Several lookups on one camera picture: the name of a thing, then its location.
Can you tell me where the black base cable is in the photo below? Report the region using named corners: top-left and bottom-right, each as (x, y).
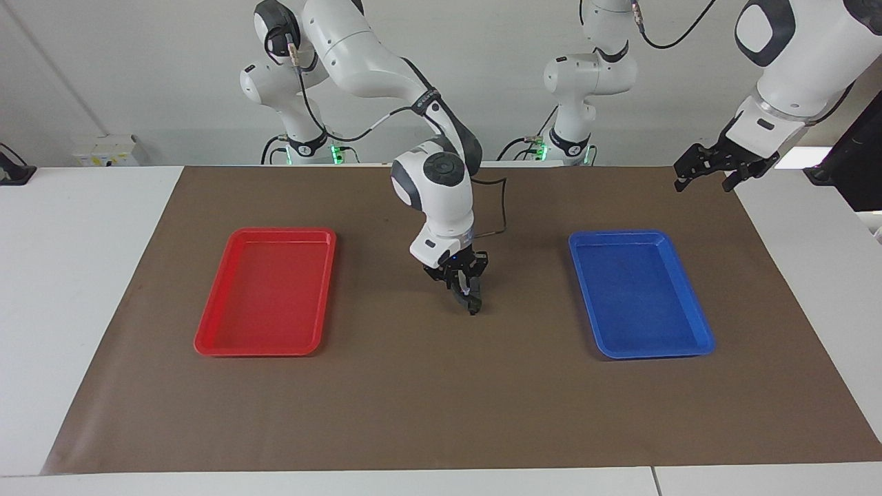
top-left (260, 134), bottom-right (290, 166)
top-left (506, 103), bottom-right (559, 163)

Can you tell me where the white wall box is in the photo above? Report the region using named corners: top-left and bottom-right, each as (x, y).
top-left (72, 134), bottom-right (140, 167)

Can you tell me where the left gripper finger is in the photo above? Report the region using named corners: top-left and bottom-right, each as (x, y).
top-left (722, 153), bottom-right (781, 192)
top-left (674, 143), bottom-right (719, 192)

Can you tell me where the curved brake shoe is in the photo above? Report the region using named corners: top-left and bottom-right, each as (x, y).
top-left (452, 276), bottom-right (482, 315)

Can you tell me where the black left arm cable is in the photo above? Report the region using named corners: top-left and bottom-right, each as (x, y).
top-left (630, 0), bottom-right (719, 50)

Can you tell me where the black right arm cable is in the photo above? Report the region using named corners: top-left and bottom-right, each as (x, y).
top-left (265, 28), bottom-right (509, 239)

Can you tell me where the black monitor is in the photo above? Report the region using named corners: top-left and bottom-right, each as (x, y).
top-left (803, 90), bottom-right (882, 213)

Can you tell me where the brown table mat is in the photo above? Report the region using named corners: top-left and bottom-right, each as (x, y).
top-left (41, 164), bottom-right (882, 476)

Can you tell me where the black table clamp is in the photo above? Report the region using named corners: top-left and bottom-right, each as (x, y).
top-left (0, 143), bottom-right (37, 187)

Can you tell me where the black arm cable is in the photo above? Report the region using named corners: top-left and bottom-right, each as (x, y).
top-left (265, 28), bottom-right (509, 239)
top-left (630, 0), bottom-right (719, 50)

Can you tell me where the blue plastic tray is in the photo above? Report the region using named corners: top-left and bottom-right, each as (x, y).
top-left (568, 229), bottom-right (716, 360)

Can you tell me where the red plastic tray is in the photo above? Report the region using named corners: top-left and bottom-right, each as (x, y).
top-left (194, 227), bottom-right (338, 358)

